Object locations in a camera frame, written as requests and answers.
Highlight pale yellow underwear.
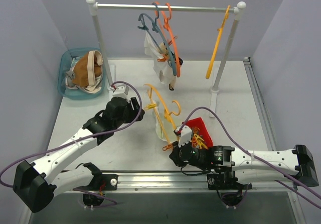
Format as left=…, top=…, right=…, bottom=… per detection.
left=152, top=100, right=177, bottom=143

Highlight yellow hanger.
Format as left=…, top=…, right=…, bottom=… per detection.
left=144, top=84, right=181, bottom=146
left=205, top=5, right=230, bottom=79

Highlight brown underwear cream waistband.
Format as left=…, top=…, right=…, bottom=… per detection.
left=71, top=50, right=104, bottom=93

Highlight yellow clothespin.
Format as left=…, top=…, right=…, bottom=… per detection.
left=144, top=103, right=157, bottom=110

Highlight orange clothespin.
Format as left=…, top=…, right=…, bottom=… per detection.
left=162, top=144, right=176, bottom=151

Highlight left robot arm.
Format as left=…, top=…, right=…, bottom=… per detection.
left=13, top=97, right=144, bottom=213

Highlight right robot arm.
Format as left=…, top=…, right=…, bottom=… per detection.
left=169, top=142, right=319, bottom=190

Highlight beige underwear navy trim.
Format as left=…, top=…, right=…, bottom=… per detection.
left=157, top=58, right=177, bottom=91

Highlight white underwear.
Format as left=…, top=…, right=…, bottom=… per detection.
left=144, top=33, right=163, bottom=79

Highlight pile of underwear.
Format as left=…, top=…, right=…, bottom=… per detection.
left=65, top=57, right=103, bottom=94

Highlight blue-grey hanger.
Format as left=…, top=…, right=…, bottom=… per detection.
left=138, top=13, right=183, bottom=64

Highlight orange hanger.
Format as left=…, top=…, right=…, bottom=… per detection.
left=152, top=2, right=181, bottom=77

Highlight clothespins in bin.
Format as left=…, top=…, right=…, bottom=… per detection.
left=192, top=127, right=208, bottom=149

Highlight red plastic bin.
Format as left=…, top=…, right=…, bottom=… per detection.
left=187, top=118, right=213, bottom=148

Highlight teal plastic basket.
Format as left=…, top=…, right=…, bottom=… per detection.
left=58, top=48, right=105, bottom=100

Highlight white clothes rack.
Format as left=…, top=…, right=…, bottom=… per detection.
left=86, top=0, right=246, bottom=118

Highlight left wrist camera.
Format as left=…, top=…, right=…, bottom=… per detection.
left=112, top=85, right=129, bottom=100

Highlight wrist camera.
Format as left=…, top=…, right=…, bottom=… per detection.
left=174, top=125, right=193, bottom=148
left=112, top=85, right=129, bottom=100

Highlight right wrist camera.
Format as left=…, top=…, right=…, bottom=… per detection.
left=174, top=125, right=193, bottom=148

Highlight aluminium rail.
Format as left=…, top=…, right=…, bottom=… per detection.
left=27, top=57, right=298, bottom=194

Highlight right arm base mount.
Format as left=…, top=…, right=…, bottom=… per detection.
left=206, top=171, right=248, bottom=190

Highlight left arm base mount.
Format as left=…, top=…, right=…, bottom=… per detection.
left=76, top=162, right=118, bottom=191

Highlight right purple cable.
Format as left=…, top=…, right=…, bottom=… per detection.
left=179, top=106, right=321, bottom=209

